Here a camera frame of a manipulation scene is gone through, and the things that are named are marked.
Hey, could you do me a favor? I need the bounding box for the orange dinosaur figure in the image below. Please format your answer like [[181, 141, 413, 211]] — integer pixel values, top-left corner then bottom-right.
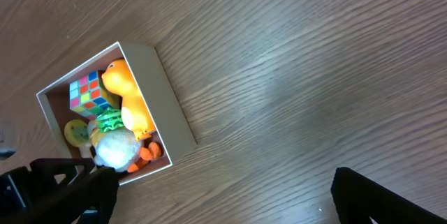
[[101, 59, 156, 141]]

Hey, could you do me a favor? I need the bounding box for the white duck plush toy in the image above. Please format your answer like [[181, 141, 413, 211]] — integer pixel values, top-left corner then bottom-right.
[[87, 121, 163, 173]]

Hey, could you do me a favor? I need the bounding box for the multicoloured puzzle cube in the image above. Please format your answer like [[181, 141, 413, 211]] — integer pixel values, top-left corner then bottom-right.
[[69, 70, 119, 120]]

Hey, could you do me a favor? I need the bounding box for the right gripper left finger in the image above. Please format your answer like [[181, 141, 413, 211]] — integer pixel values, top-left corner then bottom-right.
[[1, 167, 119, 224]]

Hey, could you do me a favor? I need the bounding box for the white cardboard box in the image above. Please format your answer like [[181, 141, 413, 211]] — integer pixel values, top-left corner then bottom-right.
[[36, 41, 196, 186]]

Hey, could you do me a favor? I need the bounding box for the yellow wooden rattle drum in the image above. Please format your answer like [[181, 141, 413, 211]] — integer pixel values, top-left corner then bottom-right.
[[64, 119, 93, 158]]

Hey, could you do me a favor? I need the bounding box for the green plastic spinning top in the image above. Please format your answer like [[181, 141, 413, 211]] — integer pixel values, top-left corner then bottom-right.
[[96, 107, 124, 133]]

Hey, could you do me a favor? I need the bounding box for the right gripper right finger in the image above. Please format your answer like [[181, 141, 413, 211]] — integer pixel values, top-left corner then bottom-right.
[[330, 167, 446, 224]]

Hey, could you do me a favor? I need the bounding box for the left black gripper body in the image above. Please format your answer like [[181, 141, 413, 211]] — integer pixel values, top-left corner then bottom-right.
[[1, 158, 95, 217]]

